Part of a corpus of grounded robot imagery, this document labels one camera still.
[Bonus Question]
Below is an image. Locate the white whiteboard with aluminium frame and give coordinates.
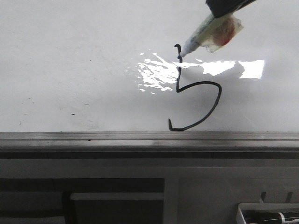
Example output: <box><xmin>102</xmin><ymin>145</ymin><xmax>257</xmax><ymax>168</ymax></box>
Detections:
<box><xmin>0</xmin><ymin>0</ymin><xmax>299</xmax><ymax>159</ymax></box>

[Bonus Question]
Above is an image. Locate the white marker tray holder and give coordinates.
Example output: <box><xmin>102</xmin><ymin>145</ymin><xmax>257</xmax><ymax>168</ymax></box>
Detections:
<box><xmin>236</xmin><ymin>203</ymin><xmax>299</xmax><ymax>224</ymax></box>

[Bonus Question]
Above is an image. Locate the grey panel under whiteboard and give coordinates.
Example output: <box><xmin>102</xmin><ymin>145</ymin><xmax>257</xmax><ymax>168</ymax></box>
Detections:
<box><xmin>0</xmin><ymin>178</ymin><xmax>164</xmax><ymax>224</ymax></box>

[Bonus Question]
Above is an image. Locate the white whiteboard marker with tape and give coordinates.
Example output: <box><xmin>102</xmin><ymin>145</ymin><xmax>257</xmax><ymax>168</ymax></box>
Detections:
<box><xmin>178</xmin><ymin>13</ymin><xmax>243</xmax><ymax>58</ymax></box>

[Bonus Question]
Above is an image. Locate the black marker in tray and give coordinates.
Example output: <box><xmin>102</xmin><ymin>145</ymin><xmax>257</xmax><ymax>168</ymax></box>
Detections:
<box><xmin>244</xmin><ymin>212</ymin><xmax>299</xmax><ymax>224</ymax></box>

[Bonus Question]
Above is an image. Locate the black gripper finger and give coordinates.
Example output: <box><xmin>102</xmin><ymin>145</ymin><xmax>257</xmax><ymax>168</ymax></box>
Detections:
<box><xmin>206</xmin><ymin>0</ymin><xmax>255</xmax><ymax>18</ymax></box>

